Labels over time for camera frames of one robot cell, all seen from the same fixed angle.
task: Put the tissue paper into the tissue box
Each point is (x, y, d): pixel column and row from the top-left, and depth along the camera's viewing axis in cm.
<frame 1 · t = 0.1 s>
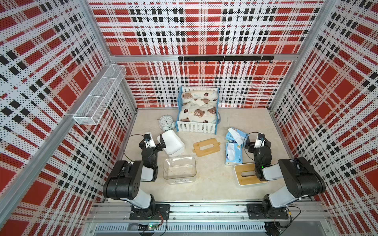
left hand: (156, 135, 90), fingers open
right hand: (257, 136, 91), fingers open
blue soft tissue pack: (233, 153, 90), point 7 cm above the table
clear plastic tissue box: (179, 170, 90), on the table
loose bamboo slotted lid: (200, 153, 98), on the table
white tissue box bamboo lid: (245, 174, 88), on the table
white alarm clock: (166, 122, 109), point 4 cm above the table
blue white toy crib: (194, 127, 104), point 7 cm above the table
bear print pillow: (199, 96, 110), point 17 cm above the table
bear print blanket: (206, 113, 109), point 9 cm above the table

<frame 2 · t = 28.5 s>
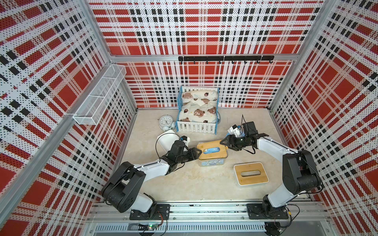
left hand: (201, 152, 88), fingers open
right hand: (224, 143, 87), fingers open
blue soft tissue pack: (211, 150, 92), point 6 cm above the table
clear plastic tissue box: (211, 162, 87), point 7 cm above the table
loose bamboo slotted lid: (223, 153, 87), point 10 cm above the table
the other named things where they were.

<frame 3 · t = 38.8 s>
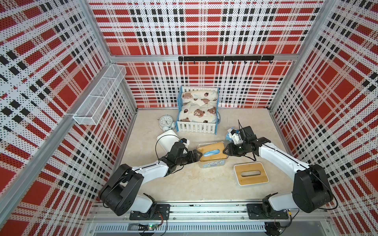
left hand: (200, 155, 87), fingers open
right hand: (228, 151, 85), fingers open
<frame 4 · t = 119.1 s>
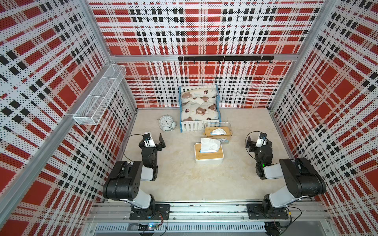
left hand: (155, 134, 90), fingers open
right hand: (258, 136, 91), fingers open
blue soft tissue pack: (218, 132, 101), point 6 cm above the table
loose bamboo slotted lid: (207, 130, 102), point 7 cm above the table
white tissue box bamboo lid: (215, 158, 88), point 7 cm above the table
